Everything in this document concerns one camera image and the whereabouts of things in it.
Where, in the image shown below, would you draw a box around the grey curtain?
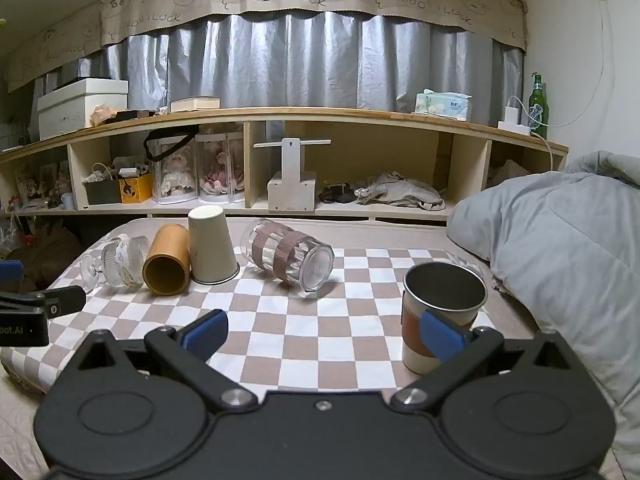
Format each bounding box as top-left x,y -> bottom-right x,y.
30,10 -> 525,129

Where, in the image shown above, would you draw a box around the crumpled beige paper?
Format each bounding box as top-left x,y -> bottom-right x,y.
90,104 -> 119,129

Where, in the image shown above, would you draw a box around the wooden shelf unit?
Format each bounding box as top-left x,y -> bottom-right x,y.
0,106 -> 570,222

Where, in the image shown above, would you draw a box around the bamboo cup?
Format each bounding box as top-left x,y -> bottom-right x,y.
142,223 -> 193,296

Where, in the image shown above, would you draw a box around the cream book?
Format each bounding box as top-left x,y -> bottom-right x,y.
170,95 -> 221,113

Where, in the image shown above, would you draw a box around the grey crumpled cloth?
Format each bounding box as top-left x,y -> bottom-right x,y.
356,172 -> 446,211

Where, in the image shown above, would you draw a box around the green glass bottle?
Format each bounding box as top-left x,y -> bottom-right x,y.
529,73 -> 550,140

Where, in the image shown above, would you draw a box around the dark brown flat box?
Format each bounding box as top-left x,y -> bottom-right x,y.
114,108 -> 162,122

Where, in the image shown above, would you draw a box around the tissue pack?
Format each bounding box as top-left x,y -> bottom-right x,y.
414,88 -> 472,122

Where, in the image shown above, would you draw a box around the small black item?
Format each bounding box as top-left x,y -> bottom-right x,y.
319,182 -> 357,205

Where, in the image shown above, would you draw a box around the white storage box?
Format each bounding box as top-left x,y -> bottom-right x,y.
37,78 -> 129,141

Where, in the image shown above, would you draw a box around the white charger cable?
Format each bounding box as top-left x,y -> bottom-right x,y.
509,95 -> 555,173

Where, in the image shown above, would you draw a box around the clear doll display case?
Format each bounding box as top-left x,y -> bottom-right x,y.
196,132 -> 247,204
150,132 -> 199,205

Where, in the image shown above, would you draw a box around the brown bag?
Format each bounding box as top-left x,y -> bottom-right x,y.
12,220 -> 87,292

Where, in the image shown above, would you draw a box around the white wooden stand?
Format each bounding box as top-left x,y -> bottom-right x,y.
253,137 -> 332,212

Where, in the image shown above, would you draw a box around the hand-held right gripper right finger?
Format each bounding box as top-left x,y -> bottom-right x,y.
390,310 -> 576,415

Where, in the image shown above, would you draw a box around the brown white checkered cloth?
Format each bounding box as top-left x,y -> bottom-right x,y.
0,217 -> 506,396

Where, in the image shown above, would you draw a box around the grey duvet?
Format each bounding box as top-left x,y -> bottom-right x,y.
446,151 -> 640,480

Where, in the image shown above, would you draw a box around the thin wall cable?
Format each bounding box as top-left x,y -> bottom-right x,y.
542,0 -> 617,128

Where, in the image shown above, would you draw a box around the dark green box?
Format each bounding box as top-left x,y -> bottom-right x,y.
82,179 -> 122,206

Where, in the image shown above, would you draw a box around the steel cup with brown sleeve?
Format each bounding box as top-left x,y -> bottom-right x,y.
401,261 -> 489,376

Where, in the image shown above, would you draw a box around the clear stemmed glass cup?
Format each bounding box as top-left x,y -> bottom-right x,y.
80,234 -> 151,295

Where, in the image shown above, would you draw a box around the yellow box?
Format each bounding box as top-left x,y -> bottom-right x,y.
118,172 -> 154,204

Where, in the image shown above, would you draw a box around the white charger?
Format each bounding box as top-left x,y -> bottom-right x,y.
497,105 -> 532,136

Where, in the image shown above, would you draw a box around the beige paper cup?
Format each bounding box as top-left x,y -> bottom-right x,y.
187,205 -> 241,285

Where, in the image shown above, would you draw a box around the clear glass cup brown bands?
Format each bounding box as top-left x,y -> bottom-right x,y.
240,218 -> 335,294

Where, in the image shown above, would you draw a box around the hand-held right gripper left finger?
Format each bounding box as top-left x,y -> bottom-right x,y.
75,309 -> 256,414

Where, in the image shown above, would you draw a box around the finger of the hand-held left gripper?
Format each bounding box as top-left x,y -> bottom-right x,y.
0,285 -> 87,317
0,260 -> 25,286

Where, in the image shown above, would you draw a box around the black bag strap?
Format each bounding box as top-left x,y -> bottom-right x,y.
143,127 -> 200,164

